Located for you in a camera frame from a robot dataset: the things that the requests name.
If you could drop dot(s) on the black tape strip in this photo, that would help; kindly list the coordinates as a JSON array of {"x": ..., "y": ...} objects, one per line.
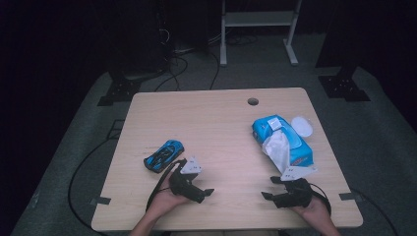
[
  {"x": 349, "y": 196},
  {"x": 101, "y": 200}
]

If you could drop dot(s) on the black stand base plate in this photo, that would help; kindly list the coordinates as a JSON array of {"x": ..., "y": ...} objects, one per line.
[
  {"x": 344, "y": 88},
  {"x": 119, "y": 91}
]

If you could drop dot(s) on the person's left hand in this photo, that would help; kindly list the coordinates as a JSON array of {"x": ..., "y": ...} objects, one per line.
[{"x": 164, "y": 201}]

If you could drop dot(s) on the blue wet wipes pack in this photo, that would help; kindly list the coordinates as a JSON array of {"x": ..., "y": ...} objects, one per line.
[{"x": 295, "y": 147}]

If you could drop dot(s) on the white wet wipe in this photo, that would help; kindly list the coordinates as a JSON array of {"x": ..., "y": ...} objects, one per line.
[{"x": 278, "y": 149}]

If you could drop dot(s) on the person's right hand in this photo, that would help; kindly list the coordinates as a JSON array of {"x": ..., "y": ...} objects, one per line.
[{"x": 316, "y": 211}]

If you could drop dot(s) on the dark cabinet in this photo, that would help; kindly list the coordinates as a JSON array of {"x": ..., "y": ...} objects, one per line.
[{"x": 137, "y": 36}]

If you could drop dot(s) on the white metal stand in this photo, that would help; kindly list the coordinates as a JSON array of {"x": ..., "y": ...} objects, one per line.
[{"x": 259, "y": 18}]

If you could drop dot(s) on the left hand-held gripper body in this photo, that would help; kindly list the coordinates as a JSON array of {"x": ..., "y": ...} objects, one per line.
[{"x": 183, "y": 187}]

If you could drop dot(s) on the blue toy car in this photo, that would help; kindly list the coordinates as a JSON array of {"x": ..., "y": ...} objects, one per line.
[{"x": 164, "y": 155}]

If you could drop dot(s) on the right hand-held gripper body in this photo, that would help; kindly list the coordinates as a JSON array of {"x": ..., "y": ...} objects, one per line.
[{"x": 295, "y": 195}]

